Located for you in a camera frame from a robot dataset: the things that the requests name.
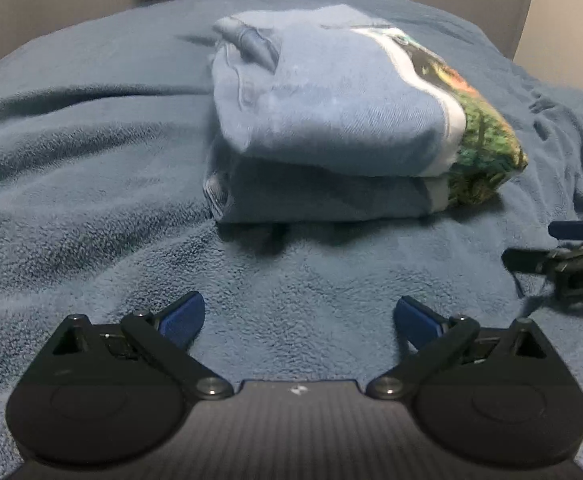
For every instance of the blue fleece bed blanket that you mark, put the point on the blue fleece bed blanket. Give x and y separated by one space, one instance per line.
103 127

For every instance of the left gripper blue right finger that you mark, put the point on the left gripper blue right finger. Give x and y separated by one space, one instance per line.
439 342

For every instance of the light blue denim jacket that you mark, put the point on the light blue denim jacket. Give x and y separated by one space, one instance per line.
333 115

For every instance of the white door with handle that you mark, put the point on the white door with handle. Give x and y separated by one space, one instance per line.
551 43

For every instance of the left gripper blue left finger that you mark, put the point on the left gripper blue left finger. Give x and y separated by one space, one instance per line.
163 338

